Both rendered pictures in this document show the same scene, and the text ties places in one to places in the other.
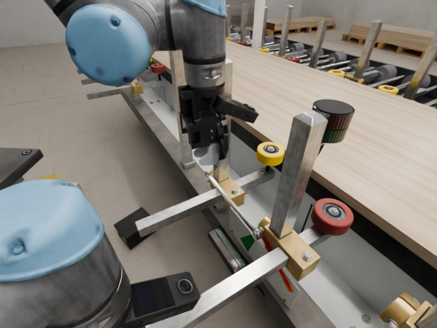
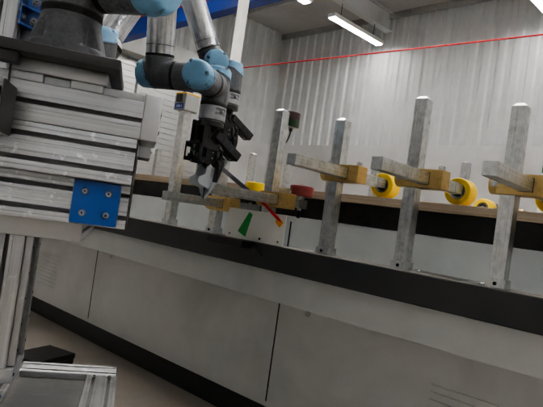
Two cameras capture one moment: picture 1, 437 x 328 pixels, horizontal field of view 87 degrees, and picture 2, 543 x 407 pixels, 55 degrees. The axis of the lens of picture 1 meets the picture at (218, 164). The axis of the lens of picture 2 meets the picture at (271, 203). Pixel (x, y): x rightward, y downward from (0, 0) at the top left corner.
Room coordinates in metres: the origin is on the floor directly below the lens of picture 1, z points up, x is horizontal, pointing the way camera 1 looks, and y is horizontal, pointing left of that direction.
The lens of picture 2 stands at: (-1.35, 0.39, 0.80)
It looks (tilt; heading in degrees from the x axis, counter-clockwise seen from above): 1 degrees up; 342
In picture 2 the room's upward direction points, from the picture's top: 8 degrees clockwise
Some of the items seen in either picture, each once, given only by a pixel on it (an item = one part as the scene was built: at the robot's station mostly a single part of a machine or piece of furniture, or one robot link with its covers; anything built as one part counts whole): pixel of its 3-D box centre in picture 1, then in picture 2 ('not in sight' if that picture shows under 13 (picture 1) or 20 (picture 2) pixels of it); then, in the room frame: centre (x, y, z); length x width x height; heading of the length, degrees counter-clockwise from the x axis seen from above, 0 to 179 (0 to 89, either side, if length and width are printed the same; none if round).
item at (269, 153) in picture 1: (268, 163); (254, 196); (0.56, -0.16, 0.85); 0.08 x 0.08 x 0.11
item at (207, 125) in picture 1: (203, 113); (224, 123); (0.43, 0.03, 1.09); 0.09 x 0.08 x 0.12; 114
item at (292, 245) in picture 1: (286, 243); (275, 199); (0.29, -0.15, 0.85); 0.14 x 0.06 x 0.05; 31
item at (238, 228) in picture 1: (257, 253); (254, 225); (0.32, -0.10, 0.75); 0.26 x 0.01 x 0.10; 31
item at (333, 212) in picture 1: (326, 226); (300, 201); (0.33, -0.25, 0.85); 0.08 x 0.08 x 0.11
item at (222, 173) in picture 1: (221, 150); (222, 169); (0.52, -0.01, 0.93); 0.04 x 0.04 x 0.48; 31
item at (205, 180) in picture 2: not in sight; (204, 182); (0.09, 0.13, 0.86); 0.06 x 0.03 x 0.09; 121
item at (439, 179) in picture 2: not in sight; (421, 178); (-0.14, -0.40, 0.95); 0.14 x 0.06 x 0.05; 31
